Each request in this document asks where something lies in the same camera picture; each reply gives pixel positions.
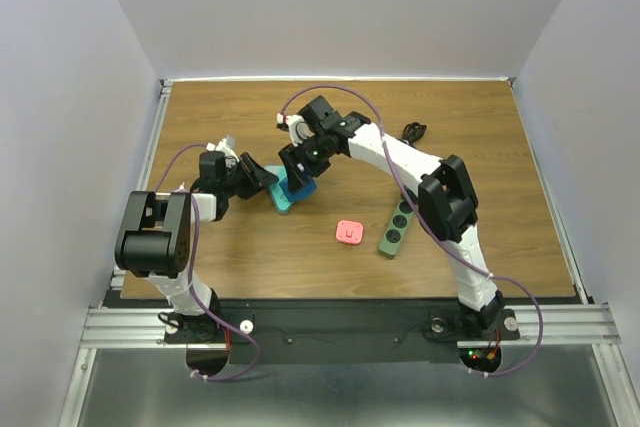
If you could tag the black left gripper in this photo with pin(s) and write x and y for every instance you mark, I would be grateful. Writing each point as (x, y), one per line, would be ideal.
(258, 178)

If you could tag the blue cube socket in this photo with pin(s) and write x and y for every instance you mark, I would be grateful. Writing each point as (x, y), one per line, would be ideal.
(298, 195)

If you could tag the teal triangular power strip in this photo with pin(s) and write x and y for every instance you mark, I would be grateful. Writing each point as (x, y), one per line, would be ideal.
(281, 205)

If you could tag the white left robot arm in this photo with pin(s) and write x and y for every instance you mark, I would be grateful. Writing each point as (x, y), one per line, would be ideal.
(158, 238)

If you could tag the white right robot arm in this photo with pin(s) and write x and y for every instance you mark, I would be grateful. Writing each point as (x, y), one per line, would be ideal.
(438, 191)

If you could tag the aluminium table edge rail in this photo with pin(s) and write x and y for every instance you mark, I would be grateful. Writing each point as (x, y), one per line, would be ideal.
(166, 86)

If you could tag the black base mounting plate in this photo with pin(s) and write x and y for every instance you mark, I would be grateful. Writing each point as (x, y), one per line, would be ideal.
(351, 331)

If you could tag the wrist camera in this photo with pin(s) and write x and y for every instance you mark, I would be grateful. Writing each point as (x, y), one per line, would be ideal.
(225, 145)
(297, 129)

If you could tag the front aluminium rail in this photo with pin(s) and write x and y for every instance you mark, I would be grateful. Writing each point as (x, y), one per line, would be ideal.
(564, 324)

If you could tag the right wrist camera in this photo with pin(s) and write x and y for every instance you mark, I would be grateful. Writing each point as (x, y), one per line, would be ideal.
(297, 129)

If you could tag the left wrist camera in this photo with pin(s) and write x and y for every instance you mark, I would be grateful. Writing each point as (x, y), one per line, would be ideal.
(225, 145)

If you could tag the green power strip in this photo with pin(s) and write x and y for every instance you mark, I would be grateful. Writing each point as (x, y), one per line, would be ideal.
(396, 230)

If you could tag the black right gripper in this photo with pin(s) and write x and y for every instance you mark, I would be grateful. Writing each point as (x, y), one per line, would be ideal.
(292, 156)

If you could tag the pink square socket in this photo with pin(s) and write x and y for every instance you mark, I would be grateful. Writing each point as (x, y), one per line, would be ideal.
(349, 232)

